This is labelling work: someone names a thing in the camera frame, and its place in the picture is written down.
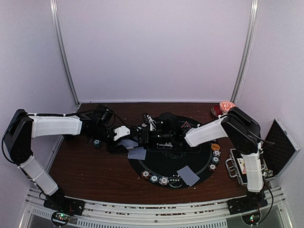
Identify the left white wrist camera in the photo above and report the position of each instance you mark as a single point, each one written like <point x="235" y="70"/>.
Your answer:
<point x="121" y="132"/>

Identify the white blue poker chip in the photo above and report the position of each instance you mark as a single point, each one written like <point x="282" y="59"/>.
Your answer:
<point x="216" y="153"/>
<point x="163" y="180"/>

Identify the orange big blind button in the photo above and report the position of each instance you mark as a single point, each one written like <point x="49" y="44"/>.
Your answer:
<point x="215" y="147"/>

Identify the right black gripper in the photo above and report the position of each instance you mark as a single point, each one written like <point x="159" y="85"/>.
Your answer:
<point x="146" y="137"/>

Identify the brown 100 poker chip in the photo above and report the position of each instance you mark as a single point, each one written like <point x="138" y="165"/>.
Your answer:
<point x="212" y="167"/>
<point x="145" y="174"/>

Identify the red black triangular all-in marker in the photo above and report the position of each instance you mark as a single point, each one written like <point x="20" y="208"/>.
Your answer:
<point x="186" y="125"/>

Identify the poker chips in case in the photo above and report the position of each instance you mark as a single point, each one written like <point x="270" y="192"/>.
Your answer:
<point x="268" y="174"/>

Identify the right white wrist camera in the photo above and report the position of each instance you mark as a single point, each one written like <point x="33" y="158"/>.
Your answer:
<point x="149" y="121"/>

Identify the red floral saucer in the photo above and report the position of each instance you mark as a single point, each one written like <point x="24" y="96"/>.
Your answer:
<point x="216" y="111"/>

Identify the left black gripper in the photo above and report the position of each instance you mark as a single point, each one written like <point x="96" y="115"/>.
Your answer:
<point x="115" y="148"/>

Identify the aluminium poker chip case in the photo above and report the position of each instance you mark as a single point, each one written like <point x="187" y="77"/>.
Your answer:
<point x="275" y="157"/>

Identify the left aluminium frame post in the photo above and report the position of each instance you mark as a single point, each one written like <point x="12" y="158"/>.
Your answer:
<point x="62" y="52"/>

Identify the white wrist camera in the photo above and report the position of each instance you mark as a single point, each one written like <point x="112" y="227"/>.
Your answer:
<point x="121" y="132"/>
<point x="149" y="121"/>

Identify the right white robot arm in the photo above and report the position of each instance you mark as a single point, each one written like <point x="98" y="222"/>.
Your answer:
<point x="235" y="130"/>

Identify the red white patterned tea bowl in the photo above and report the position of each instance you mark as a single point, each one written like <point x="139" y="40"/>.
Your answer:
<point x="225" y="106"/>

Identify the blue-backed playing card deck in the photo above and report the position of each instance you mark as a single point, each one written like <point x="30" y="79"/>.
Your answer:
<point x="128" y="144"/>

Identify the right aluminium frame post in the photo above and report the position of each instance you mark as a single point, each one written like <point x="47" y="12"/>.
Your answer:
<point x="249" y="39"/>

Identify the clear round dealer button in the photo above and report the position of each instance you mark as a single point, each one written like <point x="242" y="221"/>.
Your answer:
<point x="175" y="181"/>

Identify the aluminium frame post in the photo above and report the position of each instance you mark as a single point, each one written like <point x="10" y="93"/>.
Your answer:
<point x="249" y="39"/>
<point x="62" y="52"/>

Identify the front aluminium rail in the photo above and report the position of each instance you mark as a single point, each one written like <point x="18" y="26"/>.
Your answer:
<point x="209" y="214"/>

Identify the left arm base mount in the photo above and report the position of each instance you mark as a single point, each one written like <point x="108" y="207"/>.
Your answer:
<point x="64" y="208"/>

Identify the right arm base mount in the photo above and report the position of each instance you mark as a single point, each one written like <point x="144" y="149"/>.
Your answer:
<point x="249" y="206"/>

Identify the dealt blue-backed card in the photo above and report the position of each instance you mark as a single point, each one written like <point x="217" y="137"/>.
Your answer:
<point x="137" y="154"/>
<point x="186" y="173"/>
<point x="192" y="181"/>

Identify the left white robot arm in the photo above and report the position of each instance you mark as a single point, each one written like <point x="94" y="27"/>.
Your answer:
<point x="30" y="135"/>

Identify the green blue poker chip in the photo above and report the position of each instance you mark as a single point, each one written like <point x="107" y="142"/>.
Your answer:
<point x="154" y="178"/>
<point x="215" y="160"/>

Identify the round black poker mat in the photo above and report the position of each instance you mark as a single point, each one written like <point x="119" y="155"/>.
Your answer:
<point x="170" y="153"/>

